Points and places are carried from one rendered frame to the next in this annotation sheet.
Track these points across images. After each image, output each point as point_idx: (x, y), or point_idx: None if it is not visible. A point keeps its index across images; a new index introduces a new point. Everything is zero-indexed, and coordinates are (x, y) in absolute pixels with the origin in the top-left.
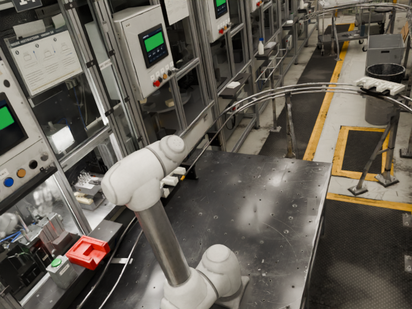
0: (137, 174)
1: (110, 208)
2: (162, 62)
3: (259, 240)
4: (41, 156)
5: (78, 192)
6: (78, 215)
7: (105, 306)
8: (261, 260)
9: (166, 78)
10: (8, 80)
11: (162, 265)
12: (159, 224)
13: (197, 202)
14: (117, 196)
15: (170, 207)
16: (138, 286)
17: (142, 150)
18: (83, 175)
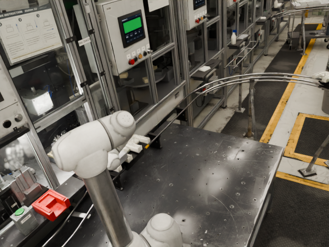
0: (83, 144)
1: None
2: (138, 44)
3: (206, 211)
4: (15, 117)
5: None
6: (47, 171)
7: None
8: (204, 230)
9: (141, 58)
10: None
11: (105, 229)
12: (104, 192)
13: (157, 168)
14: (62, 163)
15: (133, 171)
16: (93, 238)
17: (93, 122)
18: (59, 135)
